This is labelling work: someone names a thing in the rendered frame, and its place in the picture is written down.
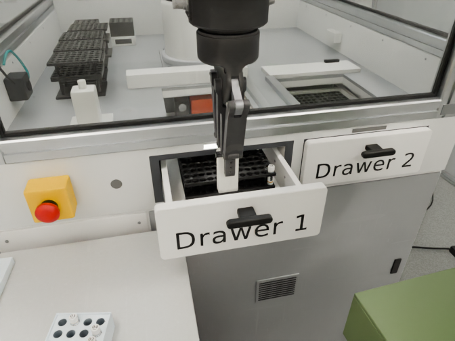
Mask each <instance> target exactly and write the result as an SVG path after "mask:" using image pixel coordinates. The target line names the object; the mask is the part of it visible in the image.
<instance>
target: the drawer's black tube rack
mask: <svg viewBox="0 0 455 341"><path fill-rule="evenodd" d="M177 161H178V165H179V171H180V175H181V181H182V185H183V191H184V195H185V199H186V200H191V199H196V198H206V197H212V196H222V195H227V194H236V193H242V192H248V191H257V190H262V189H272V188H275V185H274V182H273V184H272V185H268V184H267V177H262V178H256V179H246V180H240V181H238V191H230V192H224V193H219V192H218V189H217V184H216V183H214V184H208V185H199V186H193V187H185V186H184V182H183V180H184V179H192V178H196V177H206V176H213V175H217V158H216V156H215V154H211V155H204V156H192V157H186V158H178V159H177ZM264 162H266V163H264ZM269 165H270V162H269V160H268V159H267V157H266V155H265V154H264V152H263V150H262V149H259V150H247V151H243V156H242V158H239V161H238V172H245V171H255V170H262V169H265V170H267V169H268V168H266V167H268V166H269Z"/></svg>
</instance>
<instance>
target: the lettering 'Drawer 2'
mask: <svg viewBox="0 0 455 341"><path fill-rule="evenodd" d="M409 154H411V155H412V157H411V159H413V157H414V154H413V153H407V154H406V156H407V155H409ZM411 159H409V160H408V161H407V162H406V163H405V164H403V165H402V167H407V166H411V164H410V165H406V164H407V163H408V162H409V161H411ZM392 160H395V158H392V159H389V161H388V164H387V168H386V169H388V168H389V163H390V161H392ZM380 161H381V162H383V163H382V164H376V163H377V162H380ZM371 163H372V161H370V163H369V165H368V167H367V168H366V162H363V164H362V166H361V168H359V163H357V173H360V171H361V169H362V167H363V165H364V172H367V171H368V169H369V167H370V165H371ZM384 163H385V162H384V160H378V161H376V162H375V163H374V166H373V169H374V170H375V171H380V170H382V169H383V168H380V169H376V168H375V166H382V165H384ZM324 165H325V166H327V167H328V172H327V173H326V174H325V175H324V176H321V177H319V176H318V175H319V170H320V166H324ZM348 165H349V166H351V168H345V169H344V170H343V171H342V174H343V175H348V174H351V172H352V168H353V165H352V164H346V165H344V166H348ZM340 166H342V164H341V165H338V166H334V172H333V177H334V176H335V173H336V169H337V168H338V167H340ZM347 169H350V171H349V172H348V173H344V171H345V170H347ZM329 172H330V165H329V164H319V165H318V169H317V173H316V179H319V178H323V177H326V176H327V175H328V174H329Z"/></svg>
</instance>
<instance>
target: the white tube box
mask: <svg viewBox="0 0 455 341"><path fill-rule="evenodd" d="M71 314H72V313H56V316H55V318H54V320H53V323H52V325H51V327H50V329H49V332H48V334H47V337H46V339H45V341H87V339H88V338H89V337H90V336H93V334H92V333H91V326H92V325H94V324H98V325H99V326H100V329H101V335H100V336H98V337H97V338H96V340H97V341H112V337H113V333H114V328H115V324H114V320H113V318H112V313H111V312H99V313H76V314H77V315H78V318H79V324H78V325H76V326H72V324H71V323H70V321H69V316H70V315H71Z"/></svg>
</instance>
